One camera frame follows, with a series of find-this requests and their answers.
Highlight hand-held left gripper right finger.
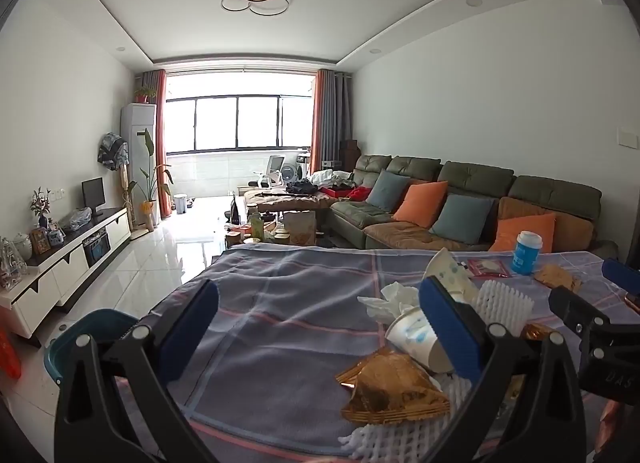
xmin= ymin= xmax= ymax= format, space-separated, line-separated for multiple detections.
xmin=419 ymin=275 xmax=587 ymax=463

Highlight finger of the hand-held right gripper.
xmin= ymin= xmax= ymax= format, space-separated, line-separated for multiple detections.
xmin=601 ymin=258 xmax=640 ymax=314
xmin=548 ymin=285 xmax=613 ymax=341

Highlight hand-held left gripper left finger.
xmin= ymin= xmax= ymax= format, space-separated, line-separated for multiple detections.
xmin=54 ymin=279 xmax=221 ymax=463

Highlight white paper cup blue print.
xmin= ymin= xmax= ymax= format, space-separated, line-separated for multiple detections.
xmin=385 ymin=305 xmax=458 ymax=375

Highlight white foam fruit net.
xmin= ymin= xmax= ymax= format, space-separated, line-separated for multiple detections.
xmin=337 ymin=373 xmax=473 ymax=446
xmin=472 ymin=279 xmax=536 ymax=329

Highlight crushed white paper cup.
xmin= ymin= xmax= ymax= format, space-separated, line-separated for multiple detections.
xmin=422 ymin=247 xmax=481 ymax=304

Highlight white tissue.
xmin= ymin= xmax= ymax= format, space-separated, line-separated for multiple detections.
xmin=356 ymin=281 xmax=421 ymax=321

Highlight long gold foil wrapper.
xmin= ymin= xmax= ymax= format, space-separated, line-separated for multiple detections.
xmin=336 ymin=345 xmax=452 ymax=426

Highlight teal plastic bin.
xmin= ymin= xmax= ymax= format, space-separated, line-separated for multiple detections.
xmin=44 ymin=309 xmax=141 ymax=389

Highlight brown crinkled packet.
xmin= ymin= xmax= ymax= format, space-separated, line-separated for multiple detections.
xmin=532 ymin=263 xmax=583 ymax=293

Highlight brown cushion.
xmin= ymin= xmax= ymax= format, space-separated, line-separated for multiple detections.
xmin=497 ymin=196 xmax=596 ymax=254

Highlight blue cup white lid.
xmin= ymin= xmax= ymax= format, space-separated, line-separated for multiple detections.
xmin=510 ymin=230 xmax=543 ymax=275

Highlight red snack packet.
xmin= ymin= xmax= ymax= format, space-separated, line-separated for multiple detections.
xmin=467 ymin=258 xmax=513 ymax=279

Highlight orange cushion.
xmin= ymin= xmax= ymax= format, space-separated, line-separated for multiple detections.
xmin=392 ymin=181 xmax=449 ymax=222
xmin=487 ymin=213 xmax=557 ymax=254

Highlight brown sofa seat cover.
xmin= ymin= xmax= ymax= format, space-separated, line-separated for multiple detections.
xmin=364 ymin=220 xmax=493 ymax=249

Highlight grey plaid tablecloth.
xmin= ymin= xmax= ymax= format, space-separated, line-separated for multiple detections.
xmin=117 ymin=243 xmax=640 ymax=463

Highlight blue-grey cushion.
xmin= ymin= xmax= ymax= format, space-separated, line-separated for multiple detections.
xmin=366 ymin=169 xmax=411 ymax=213
xmin=430 ymin=193 xmax=496 ymax=245

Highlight tall plant yellow pot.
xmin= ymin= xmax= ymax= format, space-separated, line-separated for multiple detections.
xmin=127 ymin=128 xmax=174 ymax=233

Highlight brown paper bag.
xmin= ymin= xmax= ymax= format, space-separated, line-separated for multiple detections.
xmin=282 ymin=210 xmax=317 ymax=246

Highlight white black-topped TV cabinet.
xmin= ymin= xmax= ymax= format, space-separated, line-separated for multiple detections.
xmin=0 ymin=207 xmax=132 ymax=344

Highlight green sofa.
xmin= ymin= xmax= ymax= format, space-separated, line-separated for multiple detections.
xmin=327 ymin=153 xmax=621 ymax=256

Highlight dark glass coffee table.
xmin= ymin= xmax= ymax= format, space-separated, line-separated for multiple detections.
xmin=220 ymin=220 xmax=371 ymax=251

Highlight brown upholstered ottoman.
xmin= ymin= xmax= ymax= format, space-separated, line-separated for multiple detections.
xmin=244 ymin=189 xmax=341 ymax=219

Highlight clear plastic bag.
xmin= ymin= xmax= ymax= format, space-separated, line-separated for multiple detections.
xmin=59 ymin=207 xmax=93 ymax=232

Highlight black monitor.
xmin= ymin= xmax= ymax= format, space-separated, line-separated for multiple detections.
xmin=81 ymin=177 xmax=107 ymax=218

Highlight white office chair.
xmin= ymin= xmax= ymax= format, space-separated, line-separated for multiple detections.
xmin=252 ymin=156 xmax=286 ymax=190

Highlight blue vase with twigs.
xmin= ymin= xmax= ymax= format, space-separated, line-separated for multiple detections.
xmin=29 ymin=187 xmax=53 ymax=230

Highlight orange plastic bag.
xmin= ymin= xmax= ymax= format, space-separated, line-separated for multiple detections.
xmin=0 ymin=330 xmax=23 ymax=381

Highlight white ceramic jar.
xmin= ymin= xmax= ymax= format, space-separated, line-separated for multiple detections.
xmin=11 ymin=233 xmax=35 ymax=261

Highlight glass ship ornament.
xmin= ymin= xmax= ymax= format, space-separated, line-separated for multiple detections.
xmin=0 ymin=237 xmax=28 ymax=290

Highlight cloth-covered standing fan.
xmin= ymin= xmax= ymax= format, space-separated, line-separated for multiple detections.
xmin=97 ymin=132 xmax=135 ymax=234

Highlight white clothes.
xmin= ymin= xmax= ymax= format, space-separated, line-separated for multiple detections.
xmin=307 ymin=169 xmax=353 ymax=184

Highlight dark wooden cabinet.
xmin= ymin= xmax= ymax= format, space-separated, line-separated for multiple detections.
xmin=340 ymin=140 xmax=361 ymax=169

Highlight white standing air conditioner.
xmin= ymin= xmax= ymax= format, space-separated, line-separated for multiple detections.
xmin=120 ymin=103 xmax=162 ymax=226

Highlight large window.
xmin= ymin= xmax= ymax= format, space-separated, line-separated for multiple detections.
xmin=165 ymin=70 xmax=318 ymax=154

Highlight orange grey curtain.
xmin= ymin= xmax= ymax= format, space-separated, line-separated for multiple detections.
xmin=141 ymin=69 xmax=168 ymax=216
xmin=310 ymin=68 xmax=353 ymax=171

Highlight wooden photo frame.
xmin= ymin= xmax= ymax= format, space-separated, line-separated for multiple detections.
xmin=30 ymin=228 xmax=52 ymax=255

